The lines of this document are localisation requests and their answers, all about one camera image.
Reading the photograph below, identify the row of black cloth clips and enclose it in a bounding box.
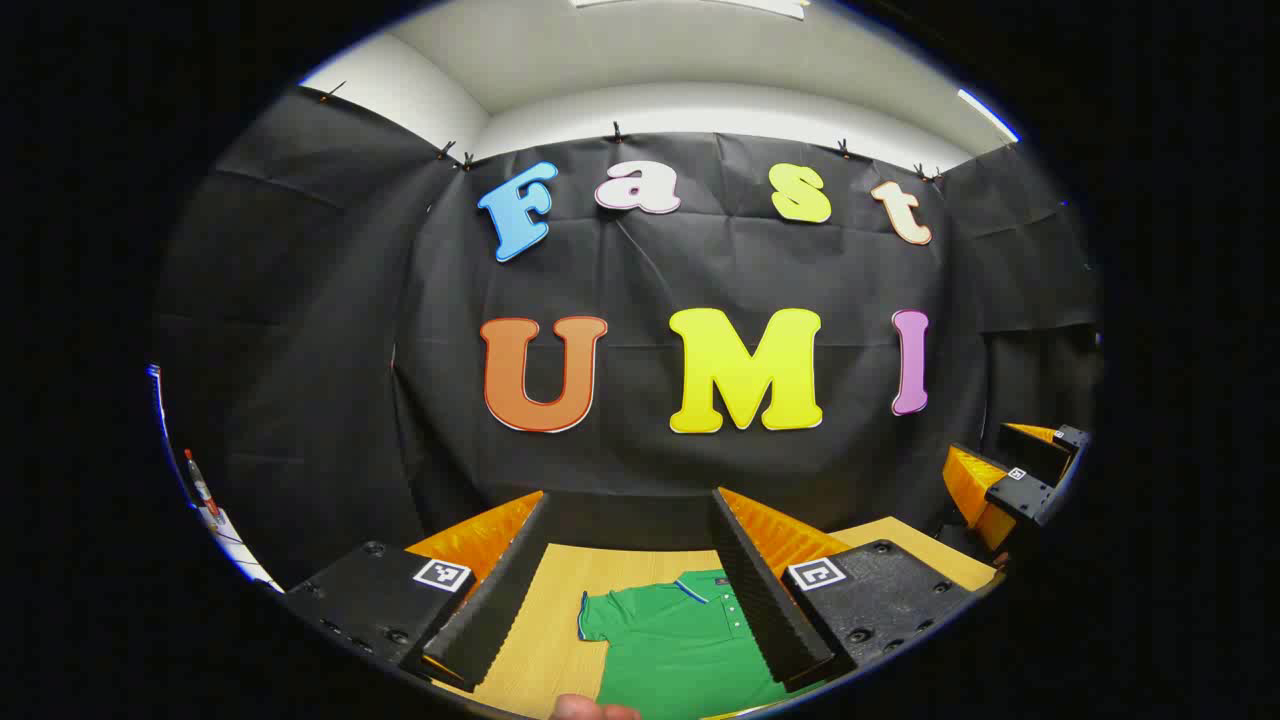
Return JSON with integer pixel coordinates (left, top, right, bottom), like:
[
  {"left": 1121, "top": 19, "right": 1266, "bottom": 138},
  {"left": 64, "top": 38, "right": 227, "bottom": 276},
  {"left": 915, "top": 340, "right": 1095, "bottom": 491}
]
[{"left": 318, "top": 82, "right": 946, "bottom": 186}]

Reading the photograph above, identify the green T-shirt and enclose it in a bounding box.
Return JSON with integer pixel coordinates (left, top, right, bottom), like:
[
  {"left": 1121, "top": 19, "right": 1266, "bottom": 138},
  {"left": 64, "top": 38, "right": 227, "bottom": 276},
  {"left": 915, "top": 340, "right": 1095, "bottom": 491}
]
[{"left": 577, "top": 568, "right": 823, "bottom": 720}]

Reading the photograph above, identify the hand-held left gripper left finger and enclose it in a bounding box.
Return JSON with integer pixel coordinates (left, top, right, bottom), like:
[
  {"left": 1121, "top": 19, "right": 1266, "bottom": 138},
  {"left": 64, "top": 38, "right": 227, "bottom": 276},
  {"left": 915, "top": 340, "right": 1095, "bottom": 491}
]
[{"left": 283, "top": 488, "right": 553, "bottom": 693}]

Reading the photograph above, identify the red and white bottle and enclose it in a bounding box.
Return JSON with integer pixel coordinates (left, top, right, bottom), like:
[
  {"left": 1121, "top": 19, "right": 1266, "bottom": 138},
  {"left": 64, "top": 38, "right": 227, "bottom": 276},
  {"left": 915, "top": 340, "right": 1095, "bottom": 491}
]
[{"left": 183, "top": 449, "right": 221, "bottom": 521}]

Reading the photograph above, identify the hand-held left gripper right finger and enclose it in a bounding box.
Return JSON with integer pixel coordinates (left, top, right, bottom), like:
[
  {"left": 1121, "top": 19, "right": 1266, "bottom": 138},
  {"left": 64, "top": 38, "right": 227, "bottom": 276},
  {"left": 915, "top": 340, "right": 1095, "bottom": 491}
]
[{"left": 708, "top": 487, "right": 979, "bottom": 695}]

